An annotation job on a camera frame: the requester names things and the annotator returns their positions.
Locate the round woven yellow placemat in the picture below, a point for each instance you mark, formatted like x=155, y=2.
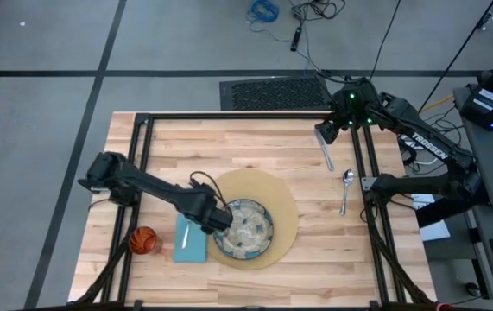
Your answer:
x=263, y=185

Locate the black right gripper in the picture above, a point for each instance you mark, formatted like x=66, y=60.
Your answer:
x=347, y=121

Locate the patterned ceramic bowl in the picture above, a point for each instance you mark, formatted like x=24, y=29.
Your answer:
x=250, y=233

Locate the white paper sheet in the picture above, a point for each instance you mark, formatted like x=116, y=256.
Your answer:
x=438, y=231

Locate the silver spoon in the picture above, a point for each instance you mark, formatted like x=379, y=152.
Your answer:
x=348, y=176

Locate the orange glass tumbler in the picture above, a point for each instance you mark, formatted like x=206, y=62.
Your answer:
x=143, y=239

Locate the black desk leg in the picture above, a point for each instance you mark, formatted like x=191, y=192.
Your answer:
x=453, y=211

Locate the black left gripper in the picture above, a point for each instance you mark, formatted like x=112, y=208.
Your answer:
x=203, y=211

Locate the silver knife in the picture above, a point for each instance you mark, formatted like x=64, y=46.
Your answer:
x=328, y=157

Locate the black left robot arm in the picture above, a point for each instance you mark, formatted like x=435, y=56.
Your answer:
x=155, y=188

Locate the black vented box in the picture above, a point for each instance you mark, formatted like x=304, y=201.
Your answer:
x=272, y=93

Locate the black aluminium table frame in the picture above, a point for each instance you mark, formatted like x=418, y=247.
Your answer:
x=229, y=116

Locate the black electronics box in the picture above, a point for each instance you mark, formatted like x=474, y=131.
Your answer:
x=483, y=103

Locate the teal cloth napkin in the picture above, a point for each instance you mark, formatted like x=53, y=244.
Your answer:
x=196, y=250

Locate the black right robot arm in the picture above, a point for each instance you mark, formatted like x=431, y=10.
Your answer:
x=427, y=147

